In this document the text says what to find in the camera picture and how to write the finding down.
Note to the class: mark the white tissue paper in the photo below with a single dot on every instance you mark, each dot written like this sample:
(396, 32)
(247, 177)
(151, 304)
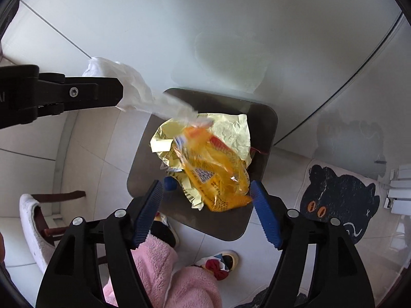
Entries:
(135, 86)

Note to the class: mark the orange snack bag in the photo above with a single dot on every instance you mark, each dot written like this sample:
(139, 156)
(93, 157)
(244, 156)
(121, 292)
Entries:
(218, 173)

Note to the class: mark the person's pink fleece pants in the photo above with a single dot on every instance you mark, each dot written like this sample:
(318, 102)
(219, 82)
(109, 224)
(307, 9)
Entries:
(189, 282)

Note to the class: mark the patterned slipper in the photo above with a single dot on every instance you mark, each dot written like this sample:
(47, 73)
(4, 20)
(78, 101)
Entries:
(218, 264)
(167, 231)

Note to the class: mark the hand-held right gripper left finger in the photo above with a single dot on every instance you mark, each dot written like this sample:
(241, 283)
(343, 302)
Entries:
(149, 213)

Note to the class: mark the dark grey square trash bin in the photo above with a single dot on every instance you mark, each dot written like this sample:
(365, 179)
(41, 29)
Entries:
(260, 118)

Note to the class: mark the clear plastic bottle blue cap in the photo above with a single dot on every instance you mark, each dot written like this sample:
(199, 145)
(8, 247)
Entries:
(170, 184)

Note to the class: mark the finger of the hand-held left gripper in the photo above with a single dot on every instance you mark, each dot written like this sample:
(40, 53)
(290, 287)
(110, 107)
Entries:
(90, 93)

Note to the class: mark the yellow foil wrapper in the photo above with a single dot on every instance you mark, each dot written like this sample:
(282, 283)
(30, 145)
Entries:
(231, 131)

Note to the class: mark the black cat floor mat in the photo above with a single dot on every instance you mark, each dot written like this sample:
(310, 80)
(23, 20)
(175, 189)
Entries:
(340, 192)

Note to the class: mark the white rack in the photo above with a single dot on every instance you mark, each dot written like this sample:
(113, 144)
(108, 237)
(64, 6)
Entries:
(399, 195)

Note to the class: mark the wooden chair with white cushion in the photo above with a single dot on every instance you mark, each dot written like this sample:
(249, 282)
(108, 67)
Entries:
(32, 227)

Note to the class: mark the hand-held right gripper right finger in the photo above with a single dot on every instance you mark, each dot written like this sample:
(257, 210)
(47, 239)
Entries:
(266, 218)

